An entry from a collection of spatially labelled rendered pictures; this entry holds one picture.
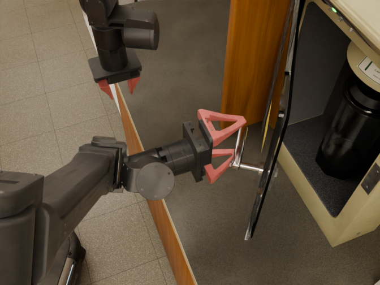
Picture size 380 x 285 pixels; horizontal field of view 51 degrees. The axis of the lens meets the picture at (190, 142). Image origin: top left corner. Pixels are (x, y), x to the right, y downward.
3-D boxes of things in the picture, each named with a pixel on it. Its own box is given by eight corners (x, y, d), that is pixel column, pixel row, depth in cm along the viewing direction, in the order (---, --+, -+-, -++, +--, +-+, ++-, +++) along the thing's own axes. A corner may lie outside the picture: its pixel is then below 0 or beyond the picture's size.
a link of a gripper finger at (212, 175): (250, 151, 69) (200, 168, 67) (246, 172, 75) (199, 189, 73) (233, 122, 73) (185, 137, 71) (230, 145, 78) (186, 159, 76)
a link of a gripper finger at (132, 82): (144, 99, 91) (139, 69, 83) (113, 108, 89) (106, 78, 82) (135, 80, 95) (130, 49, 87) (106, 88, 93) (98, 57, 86)
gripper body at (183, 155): (208, 147, 63) (164, 162, 62) (206, 180, 71) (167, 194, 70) (193, 118, 67) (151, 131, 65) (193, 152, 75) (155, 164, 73)
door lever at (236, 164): (266, 136, 73) (268, 127, 71) (259, 180, 67) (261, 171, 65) (237, 130, 73) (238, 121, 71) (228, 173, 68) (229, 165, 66)
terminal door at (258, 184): (265, 129, 99) (302, -19, 67) (246, 244, 81) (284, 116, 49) (262, 129, 99) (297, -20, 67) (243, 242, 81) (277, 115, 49)
